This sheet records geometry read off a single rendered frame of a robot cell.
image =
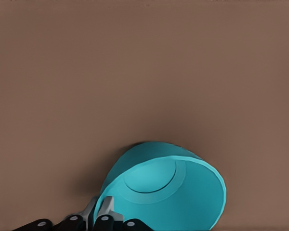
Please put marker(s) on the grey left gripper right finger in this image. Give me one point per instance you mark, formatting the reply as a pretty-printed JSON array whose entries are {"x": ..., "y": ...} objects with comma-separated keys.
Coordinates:
[{"x": 109, "y": 211}]

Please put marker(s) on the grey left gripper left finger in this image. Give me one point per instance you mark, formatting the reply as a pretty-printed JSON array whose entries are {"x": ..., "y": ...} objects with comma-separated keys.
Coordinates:
[{"x": 80, "y": 217}]

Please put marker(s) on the blue bowl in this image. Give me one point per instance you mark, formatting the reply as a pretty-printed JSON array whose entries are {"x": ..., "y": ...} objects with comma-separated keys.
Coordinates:
[{"x": 173, "y": 192}]

